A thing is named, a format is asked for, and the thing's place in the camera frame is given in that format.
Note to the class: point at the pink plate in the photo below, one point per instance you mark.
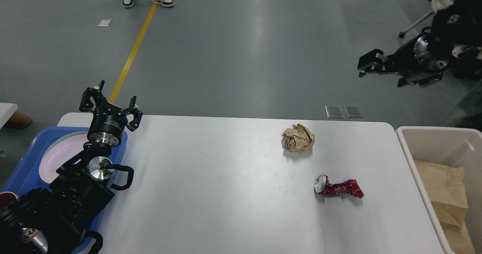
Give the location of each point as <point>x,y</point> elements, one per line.
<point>47,169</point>

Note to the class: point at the right metal floor plate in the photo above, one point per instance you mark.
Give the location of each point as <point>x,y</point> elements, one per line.
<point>353,111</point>

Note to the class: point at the beige plastic bin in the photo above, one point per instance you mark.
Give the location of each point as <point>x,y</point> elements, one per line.
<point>455,148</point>

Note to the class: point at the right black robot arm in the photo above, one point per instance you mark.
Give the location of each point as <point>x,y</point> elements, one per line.
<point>452,42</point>

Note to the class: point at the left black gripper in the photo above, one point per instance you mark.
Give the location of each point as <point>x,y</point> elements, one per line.
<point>105,128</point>

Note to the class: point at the metal floor plate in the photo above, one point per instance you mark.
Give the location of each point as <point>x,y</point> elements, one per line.
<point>353,111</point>
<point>334,112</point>

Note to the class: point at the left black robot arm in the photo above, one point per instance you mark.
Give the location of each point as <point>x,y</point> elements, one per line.
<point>51,220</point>

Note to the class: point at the brown paper bag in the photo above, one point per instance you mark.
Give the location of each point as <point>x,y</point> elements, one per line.
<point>458,238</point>

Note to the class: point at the crumpled brown paper ball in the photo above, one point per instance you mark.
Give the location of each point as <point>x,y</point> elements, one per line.
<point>298,138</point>

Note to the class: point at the left metal floor plate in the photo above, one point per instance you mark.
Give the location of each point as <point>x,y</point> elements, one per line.
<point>334,112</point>

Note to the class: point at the red foil wrapper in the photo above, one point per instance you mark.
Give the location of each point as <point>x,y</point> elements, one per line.
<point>323,186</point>

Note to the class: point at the person with tan boot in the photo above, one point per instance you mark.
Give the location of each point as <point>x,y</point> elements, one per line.
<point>18,120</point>

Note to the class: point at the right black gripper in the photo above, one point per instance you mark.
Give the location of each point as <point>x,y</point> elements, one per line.
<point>413,62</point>

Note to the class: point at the brown paper sheet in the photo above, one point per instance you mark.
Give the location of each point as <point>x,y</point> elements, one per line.
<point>446,190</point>

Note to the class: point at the office chair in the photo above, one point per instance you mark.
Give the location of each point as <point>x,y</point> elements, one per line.
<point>418,20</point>

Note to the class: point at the pink mug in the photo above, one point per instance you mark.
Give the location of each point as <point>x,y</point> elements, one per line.
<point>6,198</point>

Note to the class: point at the white side table corner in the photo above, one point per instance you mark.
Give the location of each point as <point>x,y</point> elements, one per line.
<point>6,112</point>

